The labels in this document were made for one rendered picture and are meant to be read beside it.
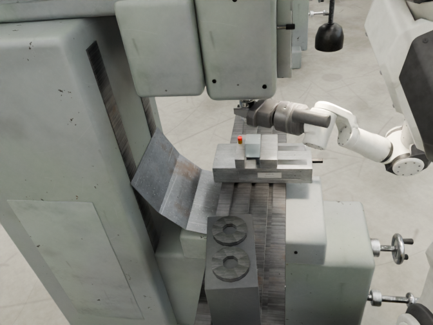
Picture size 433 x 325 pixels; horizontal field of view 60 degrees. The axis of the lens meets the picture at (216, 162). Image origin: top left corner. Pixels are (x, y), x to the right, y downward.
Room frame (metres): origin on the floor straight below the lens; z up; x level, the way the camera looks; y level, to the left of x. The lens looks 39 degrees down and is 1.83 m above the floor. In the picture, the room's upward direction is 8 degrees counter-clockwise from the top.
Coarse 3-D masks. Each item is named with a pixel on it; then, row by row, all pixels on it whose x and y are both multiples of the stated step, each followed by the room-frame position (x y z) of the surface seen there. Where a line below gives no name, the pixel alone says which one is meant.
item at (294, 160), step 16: (224, 144) 1.17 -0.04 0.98; (240, 144) 1.10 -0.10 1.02; (288, 144) 1.12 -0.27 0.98; (304, 144) 1.10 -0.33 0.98; (224, 160) 1.08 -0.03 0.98; (240, 160) 1.02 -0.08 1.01; (256, 160) 1.05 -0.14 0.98; (288, 160) 1.03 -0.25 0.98; (304, 160) 1.01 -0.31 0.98; (224, 176) 1.03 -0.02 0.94; (240, 176) 1.02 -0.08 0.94; (256, 176) 1.01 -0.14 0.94; (272, 176) 1.00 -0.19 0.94; (288, 176) 0.99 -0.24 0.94; (304, 176) 0.97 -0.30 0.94
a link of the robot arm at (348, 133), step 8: (320, 104) 0.86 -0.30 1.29; (328, 104) 0.85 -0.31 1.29; (336, 112) 0.84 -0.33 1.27; (344, 112) 0.84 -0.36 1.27; (336, 120) 0.87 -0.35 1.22; (344, 120) 0.84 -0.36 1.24; (352, 120) 0.83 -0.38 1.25; (344, 128) 0.86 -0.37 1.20; (352, 128) 0.82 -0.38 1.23; (344, 136) 0.83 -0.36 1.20; (352, 136) 0.81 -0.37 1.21; (344, 144) 0.81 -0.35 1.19; (352, 144) 0.80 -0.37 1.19
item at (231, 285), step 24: (216, 216) 0.70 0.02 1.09; (240, 216) 0.68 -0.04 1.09; (216, 240) 0.61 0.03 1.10; (240, 240) 0.60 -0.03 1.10; (216, 264) 0.53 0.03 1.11; (240, 264) 0.53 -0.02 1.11; (216, 288) 0.48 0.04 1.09; (240, 288) 0.48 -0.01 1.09; (216, 312) 0.48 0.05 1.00; (240, 312) 0.48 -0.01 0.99
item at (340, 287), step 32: (352, 224) 0.92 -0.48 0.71; (160, 256) 0.91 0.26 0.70; (352, 256) 0.79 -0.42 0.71; (192, 288) 0.89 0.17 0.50; (288, 288) 0.80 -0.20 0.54; (320, 288) 0.77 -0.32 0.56; (352, 288) 0.75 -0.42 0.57; (192, 320) 0.90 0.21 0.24; (288, 320) 0.80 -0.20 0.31; (320, 320) 0.77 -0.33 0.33; (352, 320) 0.74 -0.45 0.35
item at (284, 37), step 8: (280, 0) 0.94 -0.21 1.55; (288, 0) 0.94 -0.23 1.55; (280, 8) 0.94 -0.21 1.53; (288, 8) 0.94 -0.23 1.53; (280, 16) 0.94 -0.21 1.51; (288, 16) 0.94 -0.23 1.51; (280, 24) 0.94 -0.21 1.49; (280, 32) 0.94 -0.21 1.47; (288, 32) 0.94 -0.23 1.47; (280, 40) 0.94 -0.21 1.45; (288, 40) 0.94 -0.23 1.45; (280, 48) 0.94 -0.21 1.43; (288, 48) 0.94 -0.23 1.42; (280, 56) 0.94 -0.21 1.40; (288, 56) 0.94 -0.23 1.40; (280, 64) 0.94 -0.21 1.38; (288, 64) 0.94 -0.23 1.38; (280, 72) 0.94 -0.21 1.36; (288, 72) 0.94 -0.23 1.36
